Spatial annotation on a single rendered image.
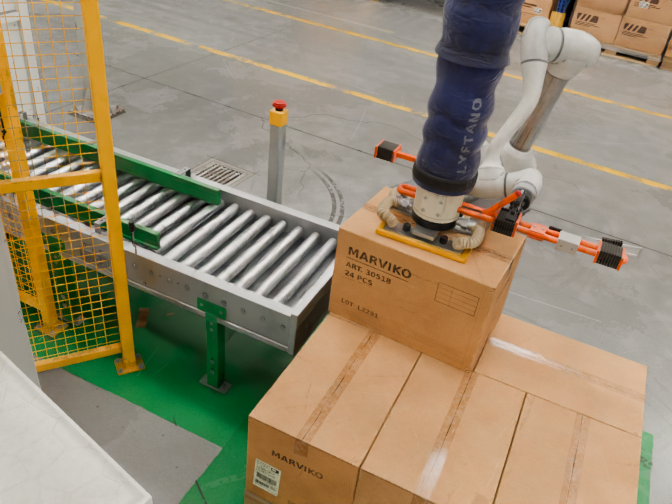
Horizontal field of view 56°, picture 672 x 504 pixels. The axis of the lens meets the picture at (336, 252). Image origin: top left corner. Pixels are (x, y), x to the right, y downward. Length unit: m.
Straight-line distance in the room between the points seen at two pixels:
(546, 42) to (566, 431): 1.43
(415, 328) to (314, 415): 0.52
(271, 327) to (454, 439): 0.83
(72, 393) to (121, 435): 0.33
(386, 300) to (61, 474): 1.33
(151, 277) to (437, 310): 1.21
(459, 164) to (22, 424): 1.45
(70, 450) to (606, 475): 1.60
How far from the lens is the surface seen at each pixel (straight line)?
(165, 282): 2.71
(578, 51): 2.70
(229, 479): 2.65
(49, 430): 1.53
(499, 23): 1.97
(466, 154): 2.13
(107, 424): 2.87
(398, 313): 2.36
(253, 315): 2.51
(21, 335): 2.34
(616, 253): 2.24
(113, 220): 2.57
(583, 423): 2.40
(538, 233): 2.24
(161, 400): 2.92
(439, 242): 2.26
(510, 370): 2.47
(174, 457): 2.72
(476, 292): 2.18
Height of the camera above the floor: 2.16
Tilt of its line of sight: 35 degrees down
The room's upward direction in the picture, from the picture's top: 7 degrees clockwise
